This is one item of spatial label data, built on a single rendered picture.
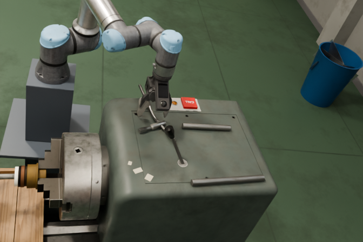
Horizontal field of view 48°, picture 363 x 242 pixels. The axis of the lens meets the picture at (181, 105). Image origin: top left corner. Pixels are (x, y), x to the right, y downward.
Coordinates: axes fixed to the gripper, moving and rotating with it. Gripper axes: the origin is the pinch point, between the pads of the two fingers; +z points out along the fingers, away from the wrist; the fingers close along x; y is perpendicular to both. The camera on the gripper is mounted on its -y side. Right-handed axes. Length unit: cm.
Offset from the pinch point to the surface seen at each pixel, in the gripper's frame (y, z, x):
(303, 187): 57, 128, -162
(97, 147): -12.0, 3.9, 20.9
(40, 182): -16.7, 17.0, 39.3
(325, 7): 322, 98, -314
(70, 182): -23.2, 8.7, 29.9
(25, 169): -11.5, 16.2, 44.2
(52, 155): -8.5, 12.5, 35.6
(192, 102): 10.0, 0.9, -19.1
